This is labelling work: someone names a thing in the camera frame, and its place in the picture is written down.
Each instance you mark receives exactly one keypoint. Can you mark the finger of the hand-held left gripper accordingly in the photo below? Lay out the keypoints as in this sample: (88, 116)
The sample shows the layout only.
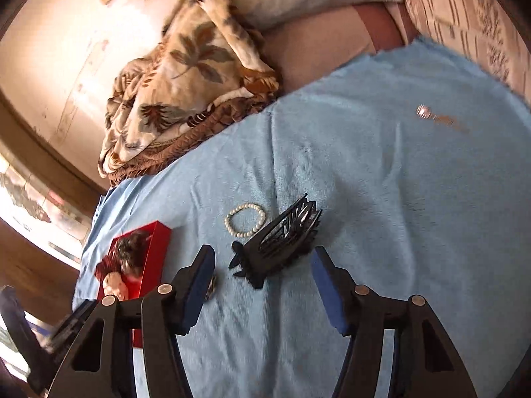
(72, 323)

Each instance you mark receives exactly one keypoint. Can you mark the brown mesh beaded hair bow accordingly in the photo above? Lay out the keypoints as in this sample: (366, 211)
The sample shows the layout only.
(132, 251)

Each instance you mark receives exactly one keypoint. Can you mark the small dark hair clip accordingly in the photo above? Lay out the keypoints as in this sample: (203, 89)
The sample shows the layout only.
(210, 288)

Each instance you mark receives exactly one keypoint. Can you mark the black hair claw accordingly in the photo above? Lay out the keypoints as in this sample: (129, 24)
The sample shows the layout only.
(273, 253)

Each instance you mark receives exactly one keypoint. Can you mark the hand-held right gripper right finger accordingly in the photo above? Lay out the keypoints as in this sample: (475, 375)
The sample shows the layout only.
(327, 294)

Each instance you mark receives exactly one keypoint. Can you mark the light blue towel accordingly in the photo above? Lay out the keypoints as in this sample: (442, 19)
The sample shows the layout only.
(352, 174)

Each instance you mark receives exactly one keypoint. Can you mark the leaf print quilt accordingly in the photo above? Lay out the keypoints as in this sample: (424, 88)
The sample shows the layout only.
(186, 70)

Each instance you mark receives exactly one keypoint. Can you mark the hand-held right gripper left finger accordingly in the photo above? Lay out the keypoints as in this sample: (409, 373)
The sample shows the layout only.
(195, 294)

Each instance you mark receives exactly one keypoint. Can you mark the red box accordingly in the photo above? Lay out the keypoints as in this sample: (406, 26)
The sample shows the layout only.
(155, 253)

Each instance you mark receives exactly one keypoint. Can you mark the striped floral pillow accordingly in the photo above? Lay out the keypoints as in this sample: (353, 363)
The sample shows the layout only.
(477, 8)

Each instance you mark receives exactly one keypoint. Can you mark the red plaid scrunchie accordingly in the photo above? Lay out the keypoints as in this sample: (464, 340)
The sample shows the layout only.
(106, 267)

